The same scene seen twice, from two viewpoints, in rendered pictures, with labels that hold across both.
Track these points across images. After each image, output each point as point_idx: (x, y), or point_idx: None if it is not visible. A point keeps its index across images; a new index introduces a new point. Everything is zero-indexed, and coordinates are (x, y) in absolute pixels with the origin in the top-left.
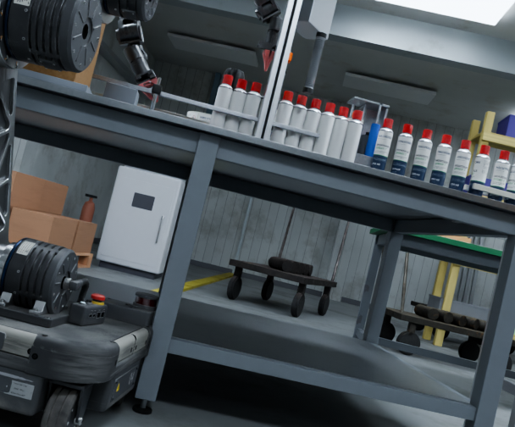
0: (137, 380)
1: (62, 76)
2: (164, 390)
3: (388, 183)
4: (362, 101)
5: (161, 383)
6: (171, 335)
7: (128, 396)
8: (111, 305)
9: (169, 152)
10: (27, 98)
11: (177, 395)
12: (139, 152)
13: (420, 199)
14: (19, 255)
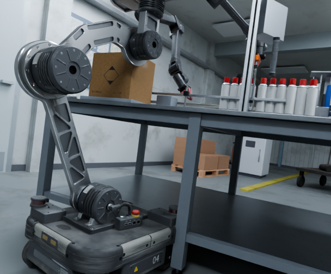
0: (195, 248)
1: (123, 97)
2: (207, 255)
3: (323, 125)
4: (317, 73)
5: (209, 249)
6: (185, 232)
7: None
8: (153, 213)
9: None
10: (110, 111)
11: (212, 260)
12: None
13: None
14: (83, 193)
